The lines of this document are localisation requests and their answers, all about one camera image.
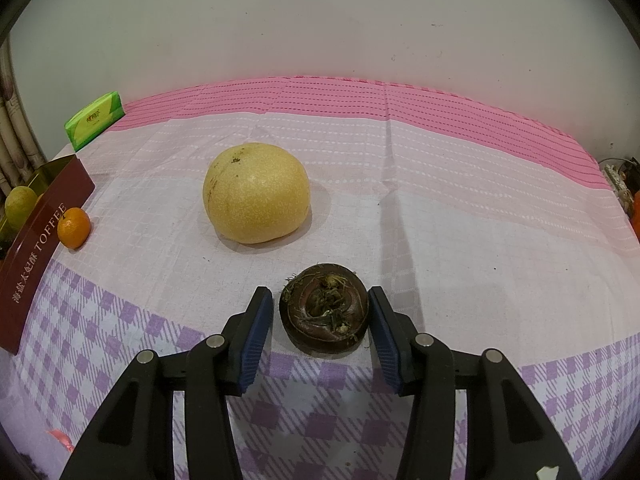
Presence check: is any pink purple checkered tablecloth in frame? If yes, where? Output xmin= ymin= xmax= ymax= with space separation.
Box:
xmin=0 ymin=76 xmax=640 ymax=480

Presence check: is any dark brown water chestnut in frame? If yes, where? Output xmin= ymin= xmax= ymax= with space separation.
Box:
xmin=280 ymin=262 xmax=371 ymax=356

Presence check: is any large yellow pear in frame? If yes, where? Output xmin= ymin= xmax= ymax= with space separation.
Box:
xmin=202 ymin=142 xmax=311 ymax=245

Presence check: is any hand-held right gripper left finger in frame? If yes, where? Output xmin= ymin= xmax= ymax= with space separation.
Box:
xmin=59 ymin=286 xmax=274 ymax=480

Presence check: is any beige patterned curtain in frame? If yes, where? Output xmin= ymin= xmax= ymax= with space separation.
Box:
xmin=0 ymin=45 xmax=48 ymax=196

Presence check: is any golden metal tin box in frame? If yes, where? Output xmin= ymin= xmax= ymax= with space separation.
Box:
xmin=0 ymin=154 xmax=96 ymax=353

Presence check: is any green red-blushed pear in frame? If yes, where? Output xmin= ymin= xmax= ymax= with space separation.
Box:
xmin=4 ymin=186 xmax=38 ymax=228

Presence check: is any green tissue pack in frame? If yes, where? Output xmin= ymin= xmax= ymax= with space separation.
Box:
xmin=64 ymin=91 xmax=125 ymax=152

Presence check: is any small orange mandarin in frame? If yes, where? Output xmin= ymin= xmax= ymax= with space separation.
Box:
xmin=57 ymin=207 xmax=92 ymax=250

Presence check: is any red plastic scrap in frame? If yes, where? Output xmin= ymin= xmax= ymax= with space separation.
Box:
xmin=47 ymin=428 xmax=76 ymax=453

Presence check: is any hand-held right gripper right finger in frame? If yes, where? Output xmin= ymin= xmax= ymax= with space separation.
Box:
xmin=367 ymin=286 xmax=583 ymax=480

